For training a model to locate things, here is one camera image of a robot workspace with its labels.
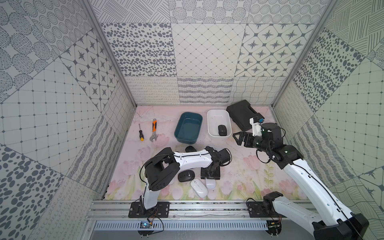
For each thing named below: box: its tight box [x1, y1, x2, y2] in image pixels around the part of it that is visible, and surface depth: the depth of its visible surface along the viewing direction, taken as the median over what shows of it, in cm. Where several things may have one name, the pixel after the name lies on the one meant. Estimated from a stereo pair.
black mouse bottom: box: [178, 170, 196, 183], surface depth 85 cm
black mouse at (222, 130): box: [218, 124, 227, 136], surface depth 106 cm
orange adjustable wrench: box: [149, 118, 158, 142], surface depth 106 cm
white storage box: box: [207, 109, 233, 138], surface depth 109 cm
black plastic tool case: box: [226, 99, 265, 132], surface depth 114 cm
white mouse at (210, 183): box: [205, 179, 216, 189], surface depth 83 cm
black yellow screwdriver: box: [138, 123, 145, 142], surface depth 103 cm
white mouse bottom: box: [190, 178, 209, 199], surface depth 81 cm
